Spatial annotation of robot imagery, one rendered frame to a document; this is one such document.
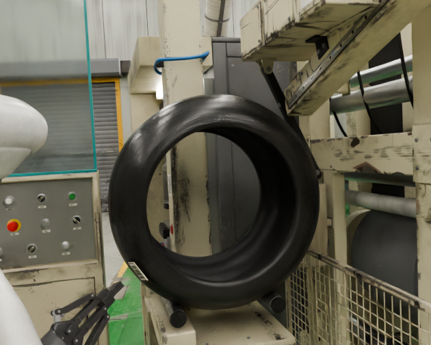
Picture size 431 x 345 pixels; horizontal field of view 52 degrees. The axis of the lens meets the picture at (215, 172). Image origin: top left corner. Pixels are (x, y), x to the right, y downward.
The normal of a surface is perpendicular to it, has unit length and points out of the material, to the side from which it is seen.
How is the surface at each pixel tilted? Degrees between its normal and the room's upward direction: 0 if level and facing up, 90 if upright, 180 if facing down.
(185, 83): 90
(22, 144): 127
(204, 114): 80
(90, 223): 90
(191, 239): 90
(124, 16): 90
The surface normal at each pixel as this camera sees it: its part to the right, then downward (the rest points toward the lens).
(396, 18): 0.12, 0.96
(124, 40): 0.06, 0.05
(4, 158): 0.66, 0.64
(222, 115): 0.23, -0.15
